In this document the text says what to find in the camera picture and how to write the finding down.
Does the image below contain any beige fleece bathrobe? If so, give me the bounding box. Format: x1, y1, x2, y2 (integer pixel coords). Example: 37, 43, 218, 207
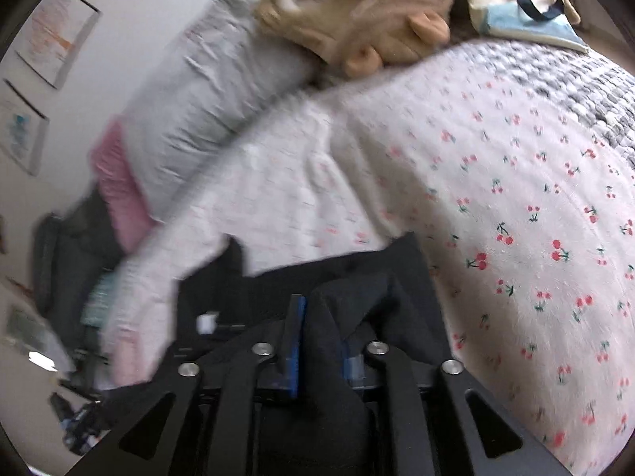
255, 0, 464, 77

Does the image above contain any dark grey cushion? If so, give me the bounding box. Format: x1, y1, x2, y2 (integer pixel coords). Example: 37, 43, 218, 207
32, 193, 125, 353

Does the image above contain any pink floral blanket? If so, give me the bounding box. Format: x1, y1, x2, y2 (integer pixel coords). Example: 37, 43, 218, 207
99, 253, 169, 388

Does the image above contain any framed orange wall picture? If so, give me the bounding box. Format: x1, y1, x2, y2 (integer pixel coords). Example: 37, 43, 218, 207
15, 0, 102, 90

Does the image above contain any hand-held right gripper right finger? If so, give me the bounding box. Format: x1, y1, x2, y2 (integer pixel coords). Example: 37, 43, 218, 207
342, 340, 571, 476

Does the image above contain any pink velvet pillow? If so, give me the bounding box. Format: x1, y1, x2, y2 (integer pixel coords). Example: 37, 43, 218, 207
89, 119, 154, 253

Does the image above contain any black coat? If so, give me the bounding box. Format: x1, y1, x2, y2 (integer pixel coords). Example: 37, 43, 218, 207
171, 232, 440, 476

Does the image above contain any framed blue wall picture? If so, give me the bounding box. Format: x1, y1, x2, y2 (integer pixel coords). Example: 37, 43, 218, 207
0, 79, 50, 177

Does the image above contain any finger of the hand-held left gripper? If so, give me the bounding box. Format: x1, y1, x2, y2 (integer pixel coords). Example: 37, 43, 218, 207
50, 392, 114, 457

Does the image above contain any cherry print duvet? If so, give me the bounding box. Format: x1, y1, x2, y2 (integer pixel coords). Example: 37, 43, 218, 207
330, 40, 635, 476

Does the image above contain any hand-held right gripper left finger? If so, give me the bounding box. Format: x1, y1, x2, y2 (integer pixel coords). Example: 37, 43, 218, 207
64, 294, 307, 476

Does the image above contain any grey pillow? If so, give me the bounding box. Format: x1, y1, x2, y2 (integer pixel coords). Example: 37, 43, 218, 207
121, 0, 323, 224

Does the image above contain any teal patterned cushion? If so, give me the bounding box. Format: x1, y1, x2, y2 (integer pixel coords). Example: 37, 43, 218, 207
82, 273, 117, 328

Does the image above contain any cream tote bag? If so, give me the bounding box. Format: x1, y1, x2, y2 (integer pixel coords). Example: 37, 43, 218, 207
461, 0, 591, 53

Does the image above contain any grey knitted blanket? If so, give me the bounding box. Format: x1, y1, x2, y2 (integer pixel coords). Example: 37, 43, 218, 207
446, 40, 635, 169

